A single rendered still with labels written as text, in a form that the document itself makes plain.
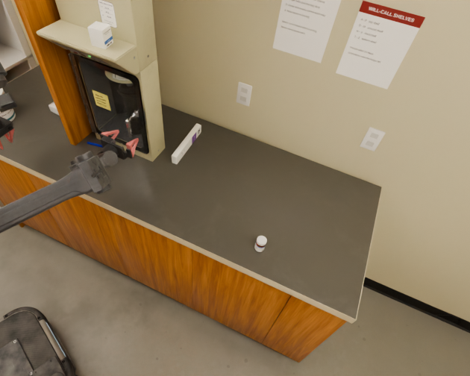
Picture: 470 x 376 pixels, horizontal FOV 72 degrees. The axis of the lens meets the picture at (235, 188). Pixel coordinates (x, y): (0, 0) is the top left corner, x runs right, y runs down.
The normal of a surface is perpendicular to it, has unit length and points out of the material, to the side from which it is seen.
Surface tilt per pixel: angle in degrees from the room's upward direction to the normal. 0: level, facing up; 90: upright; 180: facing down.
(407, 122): 90
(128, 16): 90
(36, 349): 0
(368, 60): 90
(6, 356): 0
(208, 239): 0
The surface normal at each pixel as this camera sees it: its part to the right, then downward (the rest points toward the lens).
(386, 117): -0.41, 0.68
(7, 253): 0.10, -0.63
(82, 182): 0.48, 0.07
